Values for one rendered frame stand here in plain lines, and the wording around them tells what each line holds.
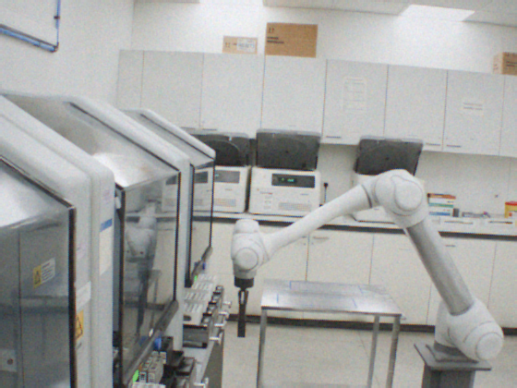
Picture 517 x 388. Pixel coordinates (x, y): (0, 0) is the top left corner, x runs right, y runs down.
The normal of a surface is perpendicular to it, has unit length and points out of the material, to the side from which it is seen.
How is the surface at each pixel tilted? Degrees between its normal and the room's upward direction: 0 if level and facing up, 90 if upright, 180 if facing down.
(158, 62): 90
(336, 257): 90
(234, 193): 90
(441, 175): 90
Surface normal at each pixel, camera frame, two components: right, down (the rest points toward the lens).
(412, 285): -0.04, 0.10
